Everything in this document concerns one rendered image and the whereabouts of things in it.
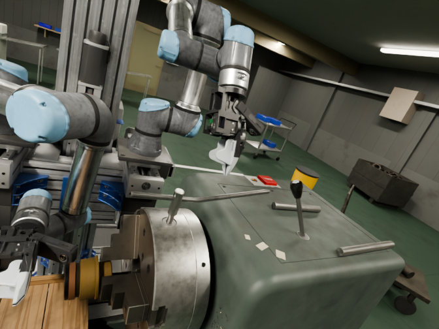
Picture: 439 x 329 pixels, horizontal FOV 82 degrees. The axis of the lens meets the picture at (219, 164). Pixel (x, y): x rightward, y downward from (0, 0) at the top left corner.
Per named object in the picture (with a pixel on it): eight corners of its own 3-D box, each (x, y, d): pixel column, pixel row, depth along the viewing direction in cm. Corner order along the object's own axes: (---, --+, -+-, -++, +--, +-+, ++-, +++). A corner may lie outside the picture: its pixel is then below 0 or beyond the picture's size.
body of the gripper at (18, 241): (-15, 283, 53) (1, 243, 62) (35, 279, 57) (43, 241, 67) (-15, 254, 50) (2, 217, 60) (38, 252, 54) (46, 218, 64)
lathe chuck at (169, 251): (146, 265, 85) (171, 186, 73) (169, 370, 60) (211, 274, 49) (118, 267, 80) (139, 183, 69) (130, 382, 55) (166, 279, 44)
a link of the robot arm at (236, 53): (245, 43, 69) (261, 29, 61) (240, 82, 69) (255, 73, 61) (219, 34, 67) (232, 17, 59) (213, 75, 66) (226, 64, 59)
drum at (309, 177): (308, 211, 411) (325, 178, 390) (289, 208, 396) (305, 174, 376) (295, 198, 444) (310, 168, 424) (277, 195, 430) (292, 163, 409)
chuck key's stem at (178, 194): (162, 234, 58) (176, 192, 54) (161, 228, 60) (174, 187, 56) (171, 234, 59) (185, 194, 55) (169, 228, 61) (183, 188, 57)
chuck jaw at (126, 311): (152, 269, 61) (166, 303, 50) (148, 288, 61) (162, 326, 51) (102, 273, 55) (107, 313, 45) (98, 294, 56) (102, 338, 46)
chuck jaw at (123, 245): (145, 257, 67) (147, 211, 70) (151, 257, 63) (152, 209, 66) (99, 260, 61) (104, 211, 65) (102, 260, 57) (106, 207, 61)
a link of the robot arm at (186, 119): (162, 128, 117) (195, -1, 101) (193, 135, 123) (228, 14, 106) (163, 136, 107) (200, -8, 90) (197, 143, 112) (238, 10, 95)
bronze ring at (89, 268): (110, 245, 61) (66, 250, 57) (114, 275, 54) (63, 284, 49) (108, 272, 65) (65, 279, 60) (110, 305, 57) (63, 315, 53)
